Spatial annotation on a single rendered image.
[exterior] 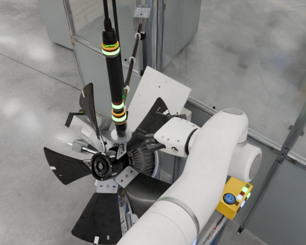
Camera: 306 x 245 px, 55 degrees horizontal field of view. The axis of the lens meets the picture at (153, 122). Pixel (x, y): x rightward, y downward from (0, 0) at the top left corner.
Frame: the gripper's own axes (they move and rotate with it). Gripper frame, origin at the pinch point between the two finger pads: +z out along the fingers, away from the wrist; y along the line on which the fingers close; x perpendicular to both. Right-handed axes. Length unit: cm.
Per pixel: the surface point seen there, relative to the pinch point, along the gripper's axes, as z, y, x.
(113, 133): 18.1, -1.2, -9.7
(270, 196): -9, 73, -105
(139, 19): 45, 47, 10
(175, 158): 49, 56, -87
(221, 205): -7, 23, -59
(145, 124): 21.3, 16.3, -19.4
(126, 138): 13.6, 0.1, -10.8
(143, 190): 13.9, 0.4, -38.4
